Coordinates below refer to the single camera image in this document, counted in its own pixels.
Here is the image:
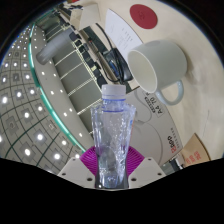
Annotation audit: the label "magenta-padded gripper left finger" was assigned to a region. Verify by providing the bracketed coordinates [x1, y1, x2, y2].
[57, 147, 100, 189]

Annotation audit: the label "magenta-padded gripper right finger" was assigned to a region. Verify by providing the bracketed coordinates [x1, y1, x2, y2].
[125, 145, 167, 189]

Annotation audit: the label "clear plastic water bottle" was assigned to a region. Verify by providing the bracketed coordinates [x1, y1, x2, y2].
[90, 83, 137, 189]

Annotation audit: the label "round ceiling lights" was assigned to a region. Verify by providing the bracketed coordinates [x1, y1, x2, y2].
[0, 33, 84, 164]

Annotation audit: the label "brown paper envelope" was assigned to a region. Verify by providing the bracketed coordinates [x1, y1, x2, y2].
[179, 133, 212, 168]

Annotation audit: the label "black desk console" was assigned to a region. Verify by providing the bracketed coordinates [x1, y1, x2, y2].
[99, 48, 134, 84]

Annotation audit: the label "white ceramic mug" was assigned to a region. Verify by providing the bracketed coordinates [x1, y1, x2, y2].
[127, 39, 187, 107]

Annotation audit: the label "black office chairs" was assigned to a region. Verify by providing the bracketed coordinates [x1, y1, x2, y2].
[68, 29, 101, 73]

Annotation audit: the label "white printed paper sheet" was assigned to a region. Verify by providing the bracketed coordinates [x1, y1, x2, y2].
[104, 8, 145, 63]

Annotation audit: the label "flat round red coaster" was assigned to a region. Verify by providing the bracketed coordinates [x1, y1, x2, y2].
[129, 3, 159, 30]

